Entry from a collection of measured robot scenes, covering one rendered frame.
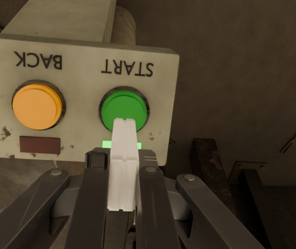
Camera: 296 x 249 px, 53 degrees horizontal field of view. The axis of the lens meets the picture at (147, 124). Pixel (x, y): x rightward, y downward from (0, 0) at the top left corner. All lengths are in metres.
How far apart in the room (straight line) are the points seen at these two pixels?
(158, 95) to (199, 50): 0.66
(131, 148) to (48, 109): 0.12
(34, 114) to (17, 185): 1.12
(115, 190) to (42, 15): 0.26
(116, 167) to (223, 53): 0.82
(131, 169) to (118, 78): 0.13
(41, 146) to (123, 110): 0.08
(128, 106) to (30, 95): 0.08
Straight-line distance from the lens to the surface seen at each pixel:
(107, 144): 0.28
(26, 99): 0.27
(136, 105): 0.26
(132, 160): 0.15
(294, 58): 1.04
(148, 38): 0.89
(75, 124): 0.28
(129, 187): 0.16
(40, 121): 0.27
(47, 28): 0.34
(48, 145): 0.29
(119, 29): 0.71
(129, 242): 1.54
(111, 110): 0.26
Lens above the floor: 0.82
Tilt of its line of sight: 50 degrees down
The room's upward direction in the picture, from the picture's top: 177 degrees clockwise
